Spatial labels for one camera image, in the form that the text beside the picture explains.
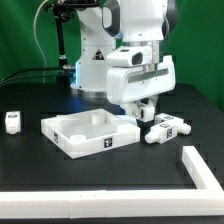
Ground black cables on table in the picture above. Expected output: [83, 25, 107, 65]
[0, 66, 75, 88]

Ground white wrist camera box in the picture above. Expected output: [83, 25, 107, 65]
[106, 46, 152, 68]

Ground black camera stand pole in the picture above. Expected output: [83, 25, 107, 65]
[44, 0, 100, 86]

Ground white square table top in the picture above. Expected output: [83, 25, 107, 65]
[41, 109, 140, 159]

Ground white hanging cable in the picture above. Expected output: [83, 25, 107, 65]
[32, 0, 51, 84]

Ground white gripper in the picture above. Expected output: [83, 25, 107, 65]
[106, 55, 176, 121]

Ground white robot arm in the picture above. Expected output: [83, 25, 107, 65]
[71, 0, 178, 122]

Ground white L-shaped fence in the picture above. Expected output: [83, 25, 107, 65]
[0, 146, 224, 219]

